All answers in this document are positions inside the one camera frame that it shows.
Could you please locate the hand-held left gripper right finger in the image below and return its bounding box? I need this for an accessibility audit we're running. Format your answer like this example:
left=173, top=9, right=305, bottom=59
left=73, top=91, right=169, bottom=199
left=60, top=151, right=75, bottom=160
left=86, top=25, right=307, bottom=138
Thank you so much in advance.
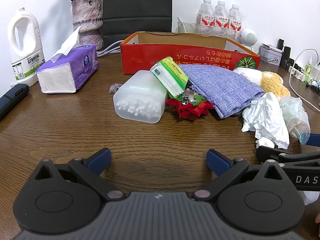
left=193, top=149, right=287, bottom=202

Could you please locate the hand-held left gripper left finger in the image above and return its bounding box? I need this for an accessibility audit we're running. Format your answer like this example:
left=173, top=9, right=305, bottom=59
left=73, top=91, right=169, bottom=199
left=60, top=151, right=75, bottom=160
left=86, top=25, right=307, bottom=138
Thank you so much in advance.
left=34, top=148, right=124, bottom=202

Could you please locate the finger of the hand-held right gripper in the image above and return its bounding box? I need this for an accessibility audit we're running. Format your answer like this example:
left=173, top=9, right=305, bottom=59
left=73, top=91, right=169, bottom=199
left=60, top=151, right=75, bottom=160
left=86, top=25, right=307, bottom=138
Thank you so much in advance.
left=256, top=146, right=320, bottom=167
left=307, top=134, right=320, bottom=146

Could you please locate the iridescent plastic wrap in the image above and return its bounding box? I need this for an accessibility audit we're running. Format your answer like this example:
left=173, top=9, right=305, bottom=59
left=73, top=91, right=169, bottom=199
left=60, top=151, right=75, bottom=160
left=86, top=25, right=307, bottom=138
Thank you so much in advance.
left=279, top=96, right=312, bottom=145

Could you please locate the white tissue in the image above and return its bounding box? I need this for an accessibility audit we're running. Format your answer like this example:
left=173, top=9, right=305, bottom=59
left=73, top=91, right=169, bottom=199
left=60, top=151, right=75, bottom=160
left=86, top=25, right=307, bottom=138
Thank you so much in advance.
left=241, top=92, right=290, bottom=150

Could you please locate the red artificial flower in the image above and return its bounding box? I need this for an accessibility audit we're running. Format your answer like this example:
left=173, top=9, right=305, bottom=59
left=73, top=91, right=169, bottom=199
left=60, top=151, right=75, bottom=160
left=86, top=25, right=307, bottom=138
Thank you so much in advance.
left=165, top=96, right=215, bottom=120

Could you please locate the white and yellow plush toy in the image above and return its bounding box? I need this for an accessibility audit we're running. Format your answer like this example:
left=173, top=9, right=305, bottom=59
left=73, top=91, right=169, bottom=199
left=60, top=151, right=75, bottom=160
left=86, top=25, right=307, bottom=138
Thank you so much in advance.
left=234, top=66, right=292, bottom=98

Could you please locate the metal hair clip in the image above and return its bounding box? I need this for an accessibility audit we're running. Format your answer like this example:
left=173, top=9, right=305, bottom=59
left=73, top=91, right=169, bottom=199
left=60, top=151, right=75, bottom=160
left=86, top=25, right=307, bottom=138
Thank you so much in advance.
left=182, top=88, right=200, bottom=105

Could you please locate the purple woven pouch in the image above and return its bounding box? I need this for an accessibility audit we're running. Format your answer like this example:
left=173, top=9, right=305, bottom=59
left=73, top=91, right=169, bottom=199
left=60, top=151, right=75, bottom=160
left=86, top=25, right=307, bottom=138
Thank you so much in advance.
left=179, top=64, right=265, bottom=118

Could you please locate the translucent cotton swab box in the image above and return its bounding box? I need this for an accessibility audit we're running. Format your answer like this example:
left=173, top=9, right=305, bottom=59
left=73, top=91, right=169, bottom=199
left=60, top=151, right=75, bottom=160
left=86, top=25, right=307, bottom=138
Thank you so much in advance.
left=113, top=70, right=169, bottom=124

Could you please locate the green tissue packet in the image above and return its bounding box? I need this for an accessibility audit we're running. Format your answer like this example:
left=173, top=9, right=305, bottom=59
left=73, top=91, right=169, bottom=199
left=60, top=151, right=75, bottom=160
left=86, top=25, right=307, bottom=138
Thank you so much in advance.
left=150, top=57, right=189, bottom=98

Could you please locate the orange cardboard box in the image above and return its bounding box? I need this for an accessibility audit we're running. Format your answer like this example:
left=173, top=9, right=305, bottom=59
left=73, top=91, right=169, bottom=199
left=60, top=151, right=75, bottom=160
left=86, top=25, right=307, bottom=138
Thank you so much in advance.
left=119, top=31, right=262, bottom=75

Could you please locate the white power strip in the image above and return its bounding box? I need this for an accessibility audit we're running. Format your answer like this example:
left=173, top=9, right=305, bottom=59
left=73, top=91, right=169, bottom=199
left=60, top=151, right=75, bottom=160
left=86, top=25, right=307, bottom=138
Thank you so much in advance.
left=287, top=64, right=320, bottom=87

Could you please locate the light green spray bottle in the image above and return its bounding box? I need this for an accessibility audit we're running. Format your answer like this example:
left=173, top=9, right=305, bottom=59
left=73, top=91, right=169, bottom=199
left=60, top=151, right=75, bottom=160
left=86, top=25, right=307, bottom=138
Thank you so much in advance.
left=304, top=56, right=314, bottom=78

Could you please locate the black box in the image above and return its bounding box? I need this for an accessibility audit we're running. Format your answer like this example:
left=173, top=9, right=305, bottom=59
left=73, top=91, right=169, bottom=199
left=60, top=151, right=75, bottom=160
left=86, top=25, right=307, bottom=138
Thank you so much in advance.
left=282, top=46, right=295, bottom=69

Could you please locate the pale tin box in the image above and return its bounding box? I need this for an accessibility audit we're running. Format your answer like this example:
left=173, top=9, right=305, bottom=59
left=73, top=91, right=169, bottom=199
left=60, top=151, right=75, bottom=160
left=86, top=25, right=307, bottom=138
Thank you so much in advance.
left=257, top=44, right=284, bottom=67

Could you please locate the purple tissue pack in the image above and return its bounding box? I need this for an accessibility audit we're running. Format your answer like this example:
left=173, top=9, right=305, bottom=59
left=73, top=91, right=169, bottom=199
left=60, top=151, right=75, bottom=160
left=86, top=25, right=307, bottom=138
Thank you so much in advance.
left=36, top=26, right=99, bottom=94

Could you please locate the dark blue case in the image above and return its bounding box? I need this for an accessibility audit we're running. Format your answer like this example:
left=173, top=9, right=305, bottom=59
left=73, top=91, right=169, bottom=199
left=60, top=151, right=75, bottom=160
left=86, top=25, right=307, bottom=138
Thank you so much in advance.
left=0, top=84, right=30, bottom=122

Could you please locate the small white round fan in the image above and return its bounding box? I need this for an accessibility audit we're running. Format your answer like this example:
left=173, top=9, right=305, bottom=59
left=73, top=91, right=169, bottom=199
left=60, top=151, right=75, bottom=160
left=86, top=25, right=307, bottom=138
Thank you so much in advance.
left=239, top=27, right=258, bottom=54

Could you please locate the white detergent jug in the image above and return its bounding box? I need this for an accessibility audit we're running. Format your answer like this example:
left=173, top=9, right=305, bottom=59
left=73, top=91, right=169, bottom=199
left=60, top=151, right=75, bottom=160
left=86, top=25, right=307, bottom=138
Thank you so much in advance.
left=7, top=7, right=45, bottom=87

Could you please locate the clear water bottle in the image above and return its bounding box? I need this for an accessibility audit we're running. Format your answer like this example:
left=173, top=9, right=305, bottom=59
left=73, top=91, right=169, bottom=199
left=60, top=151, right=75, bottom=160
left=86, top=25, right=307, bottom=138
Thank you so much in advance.
left=197, top=0, right=217, bottom=37
left=214, top=0, right=230, bottom=38
left=228, top=4, right=243, bottom=40

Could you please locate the clear glass cup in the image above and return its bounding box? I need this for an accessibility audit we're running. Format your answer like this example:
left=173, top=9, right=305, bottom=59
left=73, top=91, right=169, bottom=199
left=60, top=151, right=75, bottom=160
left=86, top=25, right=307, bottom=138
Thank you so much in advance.
left=177, top=17, right=199, bottom=34

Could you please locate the mottled purple vase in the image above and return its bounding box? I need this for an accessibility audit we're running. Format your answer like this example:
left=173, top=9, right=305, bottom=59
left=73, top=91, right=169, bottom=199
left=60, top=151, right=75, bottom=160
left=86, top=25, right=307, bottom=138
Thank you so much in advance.
left=71, top=0, right=104, bottom=52

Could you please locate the black paper bag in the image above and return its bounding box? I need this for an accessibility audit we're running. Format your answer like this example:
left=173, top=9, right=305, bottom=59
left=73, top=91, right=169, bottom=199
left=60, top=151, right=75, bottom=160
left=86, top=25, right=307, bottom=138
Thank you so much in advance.
left=101, top=0, right=173, bottom=48

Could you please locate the white cable bundle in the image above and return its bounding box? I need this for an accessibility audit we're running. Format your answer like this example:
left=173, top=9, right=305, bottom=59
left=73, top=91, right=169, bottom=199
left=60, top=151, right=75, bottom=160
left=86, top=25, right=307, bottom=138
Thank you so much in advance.
left=96, top=41, right=124, bottom=57

